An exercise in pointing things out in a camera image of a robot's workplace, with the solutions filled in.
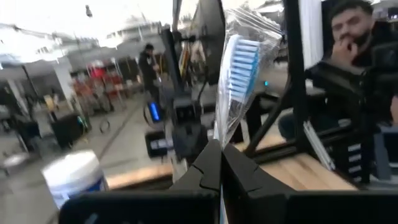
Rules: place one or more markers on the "person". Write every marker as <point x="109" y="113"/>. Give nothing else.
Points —
<point x="147" y="67"/>
<point x="351" y="28"/>

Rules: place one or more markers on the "white aluminium rail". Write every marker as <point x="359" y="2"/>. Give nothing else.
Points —
<point x="318" y="146"/>

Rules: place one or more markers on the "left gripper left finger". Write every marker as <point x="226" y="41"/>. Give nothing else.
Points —
<point x="140" y="208"/>

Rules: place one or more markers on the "black device with blue light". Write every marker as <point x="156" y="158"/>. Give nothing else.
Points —
<point x="154" y="111"/>

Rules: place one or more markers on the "blue toothbrush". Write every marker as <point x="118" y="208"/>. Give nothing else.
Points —
<point x="242" y="68"/>

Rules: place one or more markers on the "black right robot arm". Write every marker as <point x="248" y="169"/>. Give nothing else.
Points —
<point x="357" y="93"/>

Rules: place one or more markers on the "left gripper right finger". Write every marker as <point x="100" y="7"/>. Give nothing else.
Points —
<point x="295" y="208"/>

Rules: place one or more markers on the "black floor bin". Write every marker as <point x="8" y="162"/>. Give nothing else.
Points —
<point x="68" y="130"/>

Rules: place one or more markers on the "Lysol wipes canister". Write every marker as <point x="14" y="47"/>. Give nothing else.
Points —
<point x="73" y="177"/>

